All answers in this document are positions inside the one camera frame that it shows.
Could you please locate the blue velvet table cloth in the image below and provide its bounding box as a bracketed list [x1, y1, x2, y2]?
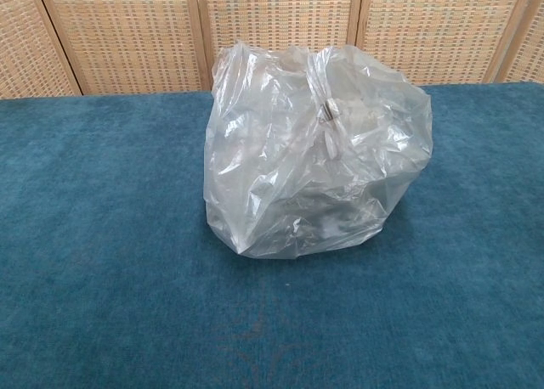
[0, 82, 544, 389]

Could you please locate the clear plastic shopping bag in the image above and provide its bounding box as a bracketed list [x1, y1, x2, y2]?
[199, 42, 434, 257]

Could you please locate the woven bamboo folding screen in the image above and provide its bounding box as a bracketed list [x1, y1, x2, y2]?
[0, 0, 544, 99]

